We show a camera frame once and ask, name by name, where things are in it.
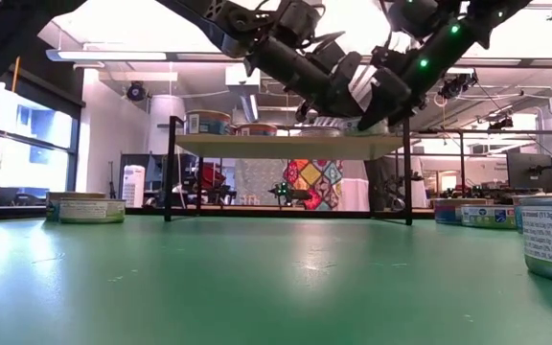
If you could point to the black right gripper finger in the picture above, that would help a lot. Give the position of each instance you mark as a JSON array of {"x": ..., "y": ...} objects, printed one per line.
[
  {"x": 410, "y": 111},
  {"x": 388, "y": 93}
]

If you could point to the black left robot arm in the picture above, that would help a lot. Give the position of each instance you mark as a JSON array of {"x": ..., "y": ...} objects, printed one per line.
[{"x": 290, "y": 67}]

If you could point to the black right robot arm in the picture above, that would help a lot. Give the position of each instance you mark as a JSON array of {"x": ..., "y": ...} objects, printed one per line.
[{"x": 448, "y": 43}]

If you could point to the wooden shelf with black legs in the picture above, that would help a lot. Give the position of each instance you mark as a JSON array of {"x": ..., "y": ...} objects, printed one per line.
[{"x": 281, "y": 146}]

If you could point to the colourful patterned quilt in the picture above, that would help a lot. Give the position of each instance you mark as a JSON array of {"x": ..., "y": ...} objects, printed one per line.
[{"x": 314, "y": 184}]

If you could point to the small robot with green light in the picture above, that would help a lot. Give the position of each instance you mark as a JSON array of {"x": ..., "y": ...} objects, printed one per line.
[{"x": 288, "y": 192}]

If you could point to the black desktop screen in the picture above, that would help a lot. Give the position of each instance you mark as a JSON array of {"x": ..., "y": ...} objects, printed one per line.
[{"x": 535, "y": 170}]

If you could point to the green table mat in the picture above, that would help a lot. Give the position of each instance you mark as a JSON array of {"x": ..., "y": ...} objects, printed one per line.
[{"x": 257, "y": 287}]

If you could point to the white air purifier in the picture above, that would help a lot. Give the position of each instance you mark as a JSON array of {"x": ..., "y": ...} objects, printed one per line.
[{"x": 133, "y": 187}]

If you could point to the long ceiling light strip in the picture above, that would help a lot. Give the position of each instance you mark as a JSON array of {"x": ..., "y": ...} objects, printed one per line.
[{"x": 108, "y": 55}]

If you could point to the black wall speaker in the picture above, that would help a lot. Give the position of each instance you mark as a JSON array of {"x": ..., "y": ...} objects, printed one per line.
[{"x": 136, "y": 91}]

